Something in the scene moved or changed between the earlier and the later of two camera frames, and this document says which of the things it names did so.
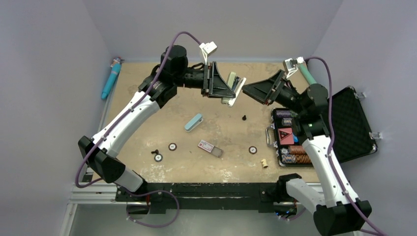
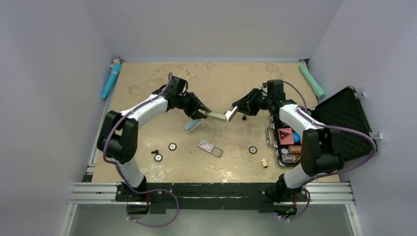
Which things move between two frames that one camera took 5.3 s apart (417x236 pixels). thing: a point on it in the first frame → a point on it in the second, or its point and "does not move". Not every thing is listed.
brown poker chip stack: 296,149 does not move
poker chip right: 253,150 does not move
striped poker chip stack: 299,159 does not move
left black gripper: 220,88 → 195,104
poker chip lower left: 158,158 does not move
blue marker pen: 115,69 does not move
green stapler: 236,84 → 226,117
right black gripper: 263,90 → 247,103
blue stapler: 193,122 does not move
